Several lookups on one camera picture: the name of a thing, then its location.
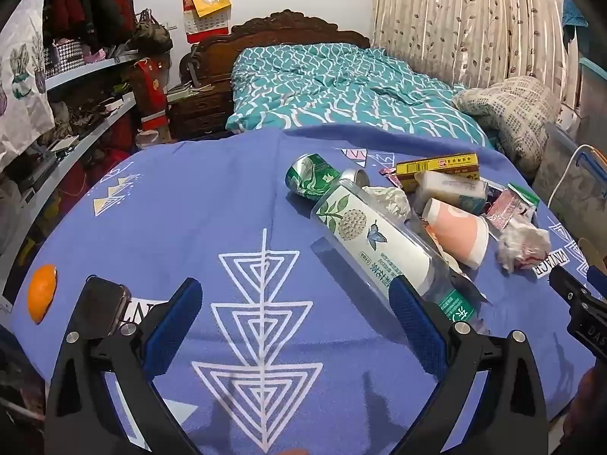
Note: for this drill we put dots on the red gift bag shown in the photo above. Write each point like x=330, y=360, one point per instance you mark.
x=151, y=95

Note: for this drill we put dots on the crumpled white red wrapper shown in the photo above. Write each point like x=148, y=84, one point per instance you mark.
x=521, y=244

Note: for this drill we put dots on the camouflage handbag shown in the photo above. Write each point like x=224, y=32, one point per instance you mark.
x=151, y=33

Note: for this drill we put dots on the orange fruit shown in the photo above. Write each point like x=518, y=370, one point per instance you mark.
x=41, y=294

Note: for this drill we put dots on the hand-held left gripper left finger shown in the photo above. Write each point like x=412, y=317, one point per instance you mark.
x=173, y=322

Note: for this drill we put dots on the dark square device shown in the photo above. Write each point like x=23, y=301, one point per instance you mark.
x=102, y=303

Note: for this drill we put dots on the pink glitter wrapper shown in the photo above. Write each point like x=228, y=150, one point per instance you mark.
x=503, y=209

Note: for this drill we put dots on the grey storage shelf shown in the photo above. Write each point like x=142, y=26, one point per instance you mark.
x=90, y=68

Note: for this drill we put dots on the yellow flat box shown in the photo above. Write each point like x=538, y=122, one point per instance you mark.
x=436, y=166

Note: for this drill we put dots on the green white wrapper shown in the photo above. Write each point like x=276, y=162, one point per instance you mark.
x=524, y=194

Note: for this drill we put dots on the small pink wrapper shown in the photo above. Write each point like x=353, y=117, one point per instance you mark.
x=389, y=175

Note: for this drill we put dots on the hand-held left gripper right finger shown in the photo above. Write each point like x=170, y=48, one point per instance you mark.
x=417, y=327

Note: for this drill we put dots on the crumpled white plastic bag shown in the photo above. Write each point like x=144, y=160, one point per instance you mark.
x=389, y=199

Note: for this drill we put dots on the pink paper cup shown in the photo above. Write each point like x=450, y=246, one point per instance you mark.
x=455, y=232

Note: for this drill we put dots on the red yellow wall calendar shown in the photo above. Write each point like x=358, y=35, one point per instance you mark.
x=206, y=4

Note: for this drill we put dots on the beige leaf print curtain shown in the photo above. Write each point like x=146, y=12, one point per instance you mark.
x=450, y=14

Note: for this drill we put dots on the white plant print cloth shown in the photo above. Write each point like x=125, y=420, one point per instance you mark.
x=21, y=85

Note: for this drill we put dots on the dark wooden nightstand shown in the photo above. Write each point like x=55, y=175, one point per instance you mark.
x=199, y=109

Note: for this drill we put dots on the crushed green can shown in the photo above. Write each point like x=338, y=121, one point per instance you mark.
x=310, y=175

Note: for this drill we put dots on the bed with teal duvet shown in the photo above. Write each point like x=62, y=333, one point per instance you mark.
x=332, y=85

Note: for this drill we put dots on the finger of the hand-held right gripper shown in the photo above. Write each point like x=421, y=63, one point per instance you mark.
x=596, y=278
x=566, y=286

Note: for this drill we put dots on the beige patterned blanket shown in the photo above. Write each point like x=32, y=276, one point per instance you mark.
x=517, y=109

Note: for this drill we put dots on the carved wooden headboard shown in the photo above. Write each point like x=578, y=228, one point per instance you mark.
x=284, y=23

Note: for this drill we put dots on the person's right forearm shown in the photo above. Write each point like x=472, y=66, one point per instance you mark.
x=585, y=412

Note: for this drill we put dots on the clear bottle with white label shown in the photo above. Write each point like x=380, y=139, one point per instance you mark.
x=365, y=227

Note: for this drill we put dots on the blue printed tablecloth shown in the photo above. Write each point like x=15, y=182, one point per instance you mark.
x=189, y=208

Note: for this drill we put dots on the hanging dark red clothes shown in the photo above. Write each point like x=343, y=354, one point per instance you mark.
x=90, y=4

